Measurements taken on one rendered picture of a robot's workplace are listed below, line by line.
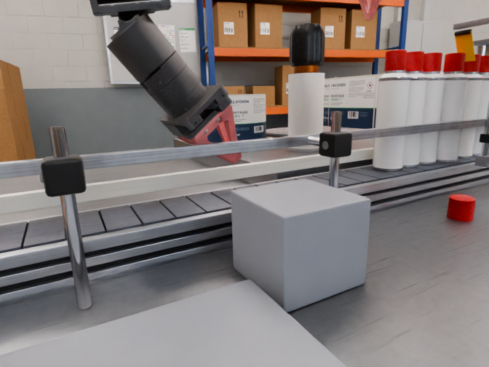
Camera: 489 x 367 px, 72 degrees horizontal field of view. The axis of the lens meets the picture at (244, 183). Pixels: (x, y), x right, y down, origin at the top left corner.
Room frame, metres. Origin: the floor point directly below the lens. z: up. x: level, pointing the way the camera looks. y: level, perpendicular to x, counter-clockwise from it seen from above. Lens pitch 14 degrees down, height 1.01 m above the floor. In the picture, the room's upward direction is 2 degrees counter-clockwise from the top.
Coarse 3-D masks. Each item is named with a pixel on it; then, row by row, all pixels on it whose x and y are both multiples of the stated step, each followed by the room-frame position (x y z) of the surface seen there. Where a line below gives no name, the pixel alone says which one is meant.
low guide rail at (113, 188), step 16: (272, 160) 0.53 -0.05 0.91; (288, 160) 0.54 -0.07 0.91; (304, 160) 0.55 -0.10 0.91; (320, 160) 0.57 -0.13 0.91; (352, 160) 0.60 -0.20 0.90; (144, 176) 0.44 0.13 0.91; (160, 176) 0.44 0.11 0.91; (176, 176) 0.45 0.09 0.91; (192, 176) 0.46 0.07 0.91; (208, 176) 0.47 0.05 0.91; (224, 176) 0.48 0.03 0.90; (240, 176) 0.50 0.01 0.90; (32, 192) 0.37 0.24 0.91; (96, 192) 0.40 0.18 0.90; (112, 192) 0.41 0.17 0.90; (128, 192) 0.42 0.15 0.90; (144, 192) 0.43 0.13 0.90; (0, 208) 0.36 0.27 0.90; (16, 208) 0.36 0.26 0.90; (32, 208) 0.37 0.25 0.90
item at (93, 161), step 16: (384, 128) 0.53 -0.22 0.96; (400, 128) 0.55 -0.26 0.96; (416, 128) 0.57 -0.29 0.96; (432, 128) 0.59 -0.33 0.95; (448, 128) 0.61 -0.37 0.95; (208, 144) 0.39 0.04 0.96; (224, 144) 0.40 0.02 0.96; (240, 144) 0.41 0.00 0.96; (256, 144) 0.42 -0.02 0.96; (272, 144) 0.43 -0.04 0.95; (288, 144) 0.45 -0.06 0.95; (304, 144) 0.46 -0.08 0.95; (32, 160) 0.31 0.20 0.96; (96, 160) 0.33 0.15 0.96; (112, 160) 0.34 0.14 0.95; (128, 160) 0.35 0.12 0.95; (144, 160) 0.36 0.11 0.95; (160, 160) 0.36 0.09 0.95; (0, 176) 0.30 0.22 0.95; (16, 176) 0.30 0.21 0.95
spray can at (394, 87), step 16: (400, 64) 0.59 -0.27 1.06; (384, 80) 0.59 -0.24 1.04; (400, 80) 0.58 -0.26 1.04; (384, 96) 0.59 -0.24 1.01; (400, 96) 0.58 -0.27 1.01; (384, 112) 0.59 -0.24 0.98; (400, 112) 0.58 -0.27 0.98; (384, 144) 0.59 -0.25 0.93; (400, 144) 0.58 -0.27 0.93; (384, 160) 0.58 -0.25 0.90; (400, 160) 0.58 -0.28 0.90
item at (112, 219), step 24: (360, 168) 0.62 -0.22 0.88; (408, 168) 0.60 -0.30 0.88; (432, 168) 0.60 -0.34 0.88; (216, 192) 0.48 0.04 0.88; (96, 216) 0.38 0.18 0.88; (120, 216) 0.38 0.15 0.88; (144, 216) 0.38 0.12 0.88; (168, 216) 0.38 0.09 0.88; (0, 240) 0.32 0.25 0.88; (24, 240) 0.33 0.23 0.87; (48, 240) 0.31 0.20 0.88
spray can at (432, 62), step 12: (432, 60) 0.64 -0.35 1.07; (432, 72) 0.64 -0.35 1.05; (432, 84) 0.63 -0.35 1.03; (444, 84) 0.64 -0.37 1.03; (432, 96) 0.63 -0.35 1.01; (432, 108) 0.63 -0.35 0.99; (432, 120) 0.63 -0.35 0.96; (432, 132) 0.63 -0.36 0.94; (432, 144) 0.63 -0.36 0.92; (420, 156) 0.64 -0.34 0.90; (432, 156) 0.63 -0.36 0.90
